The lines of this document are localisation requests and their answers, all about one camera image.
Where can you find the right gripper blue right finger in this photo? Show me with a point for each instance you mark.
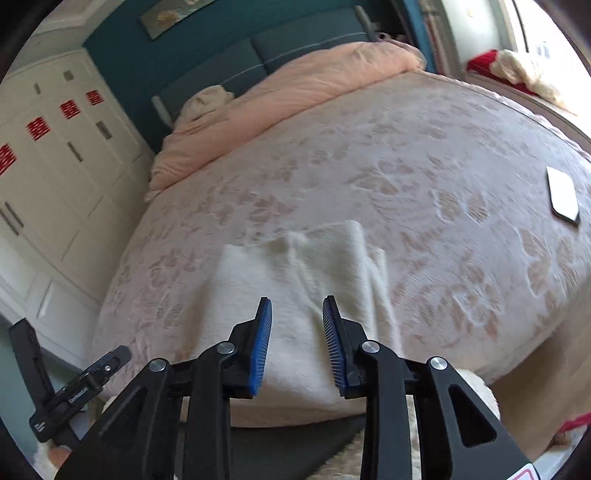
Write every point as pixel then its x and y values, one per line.
pixel 344 338

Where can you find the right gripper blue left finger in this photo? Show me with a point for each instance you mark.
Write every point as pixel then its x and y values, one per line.
pixel 251 339

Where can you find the cream knitted sweater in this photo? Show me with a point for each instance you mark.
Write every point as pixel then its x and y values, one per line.
pixel 296 271

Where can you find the left hand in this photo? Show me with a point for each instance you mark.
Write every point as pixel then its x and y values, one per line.
pixel 58 455

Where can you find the white fluffy rug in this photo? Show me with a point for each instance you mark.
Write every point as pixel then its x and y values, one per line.
pixel 347 463

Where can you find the pink butterfly bedspread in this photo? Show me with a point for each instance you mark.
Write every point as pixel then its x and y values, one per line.
pixel 448 179

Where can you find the cream plush pillow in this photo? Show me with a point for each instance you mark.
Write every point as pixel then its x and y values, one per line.
pixel 203 102

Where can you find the white wardrobe with red stickers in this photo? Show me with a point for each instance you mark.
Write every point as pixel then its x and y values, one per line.
pixel 74 173

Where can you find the white phone on bed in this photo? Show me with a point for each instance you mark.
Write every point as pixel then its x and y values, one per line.
pixel 563 199

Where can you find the pink folded duvet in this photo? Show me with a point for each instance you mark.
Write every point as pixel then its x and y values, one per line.
pixel 301 84

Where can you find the teal upholstered headboard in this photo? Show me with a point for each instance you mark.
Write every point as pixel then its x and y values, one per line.
pixel 249 61

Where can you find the red and cream plush toy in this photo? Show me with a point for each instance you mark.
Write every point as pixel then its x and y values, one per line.
pixel 531 74

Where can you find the framed wall picture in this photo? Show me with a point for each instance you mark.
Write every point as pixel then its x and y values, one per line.
pixel 165 14

